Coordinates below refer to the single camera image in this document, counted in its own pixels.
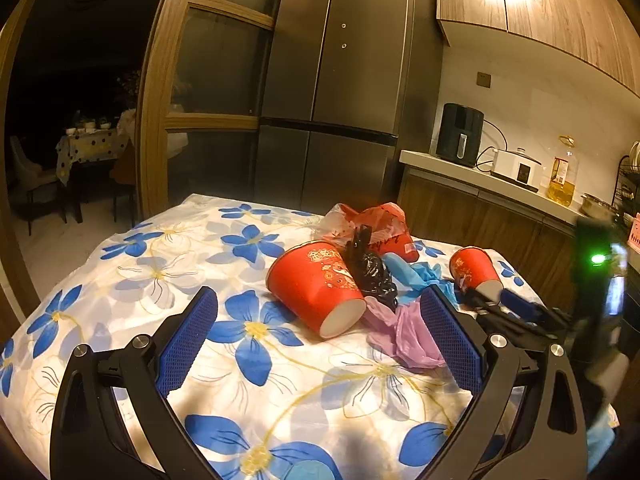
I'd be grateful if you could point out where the white electric cooker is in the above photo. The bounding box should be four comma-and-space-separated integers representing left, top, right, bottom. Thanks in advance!
492, 147, 543, 186

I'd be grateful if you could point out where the purple plastic bag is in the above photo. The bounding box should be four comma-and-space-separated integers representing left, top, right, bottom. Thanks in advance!
362, 296, 447, 370

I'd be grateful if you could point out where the red plastic bag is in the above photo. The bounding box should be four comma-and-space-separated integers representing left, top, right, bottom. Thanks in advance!
315, 202, 416, 263

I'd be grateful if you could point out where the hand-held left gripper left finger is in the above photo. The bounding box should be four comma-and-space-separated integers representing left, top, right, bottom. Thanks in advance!
50, 286, 221, 480

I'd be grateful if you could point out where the blue floral blanket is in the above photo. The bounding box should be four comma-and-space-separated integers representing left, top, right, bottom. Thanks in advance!
0, 192, 551, 480

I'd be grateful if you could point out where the dining table with dotted cloth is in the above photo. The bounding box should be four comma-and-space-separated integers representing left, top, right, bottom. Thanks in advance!
55, 127, 133, 223

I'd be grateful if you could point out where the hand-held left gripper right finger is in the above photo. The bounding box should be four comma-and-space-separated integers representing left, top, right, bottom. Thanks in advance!
402, 284, 587, 480

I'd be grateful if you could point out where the wooden wall cabinet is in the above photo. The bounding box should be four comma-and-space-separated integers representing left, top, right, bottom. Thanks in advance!
436, 0, 640, 96

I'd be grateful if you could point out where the person's right hand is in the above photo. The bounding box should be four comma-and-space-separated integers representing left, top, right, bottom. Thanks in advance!
586, 402, 623, 463

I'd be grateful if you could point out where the person's left hand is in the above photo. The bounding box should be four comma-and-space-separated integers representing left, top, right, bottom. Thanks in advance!
289, 460, 328, 480

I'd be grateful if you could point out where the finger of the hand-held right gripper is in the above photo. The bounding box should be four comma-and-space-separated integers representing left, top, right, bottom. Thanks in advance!
501, 290, 573, 331
464, 290, 571, 351

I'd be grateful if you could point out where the cooking oil bottle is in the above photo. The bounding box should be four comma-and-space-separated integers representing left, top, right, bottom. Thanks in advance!
547, 135, 579, 207

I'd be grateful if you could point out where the wooden framed glass door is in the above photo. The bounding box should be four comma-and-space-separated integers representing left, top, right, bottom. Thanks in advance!
135, 0, 291, 221

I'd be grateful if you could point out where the kitchen counter with wooden cabinets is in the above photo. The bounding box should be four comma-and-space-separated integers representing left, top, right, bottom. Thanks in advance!
397, 150, 640, 311

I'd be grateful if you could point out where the black air fryer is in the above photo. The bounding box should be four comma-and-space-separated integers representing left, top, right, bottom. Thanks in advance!
435, 103, 485, 168

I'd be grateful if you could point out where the red paper cup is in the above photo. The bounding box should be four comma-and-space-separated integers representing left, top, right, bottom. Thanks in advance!
266, 242, 367, 339
448, 246, 505, 295

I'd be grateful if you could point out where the dining chair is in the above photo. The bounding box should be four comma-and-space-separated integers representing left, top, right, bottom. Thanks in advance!
10, 135, 68, 236

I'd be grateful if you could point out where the blue disposable glove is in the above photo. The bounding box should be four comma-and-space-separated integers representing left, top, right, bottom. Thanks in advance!
382, 252, 458, 306

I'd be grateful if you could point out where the steel basin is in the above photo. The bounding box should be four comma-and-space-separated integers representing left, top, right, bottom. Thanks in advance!
580, 192, 618, 218

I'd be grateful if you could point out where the grey refrigerator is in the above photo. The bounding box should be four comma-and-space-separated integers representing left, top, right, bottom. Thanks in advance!
252, 0, 446, 211

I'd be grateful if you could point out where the black dish rack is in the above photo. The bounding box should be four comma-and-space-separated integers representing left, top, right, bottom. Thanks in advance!
612, 155, 640, 221

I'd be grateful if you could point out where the black plastic bag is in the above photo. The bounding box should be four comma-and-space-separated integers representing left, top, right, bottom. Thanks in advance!
344, 226, 399, 313

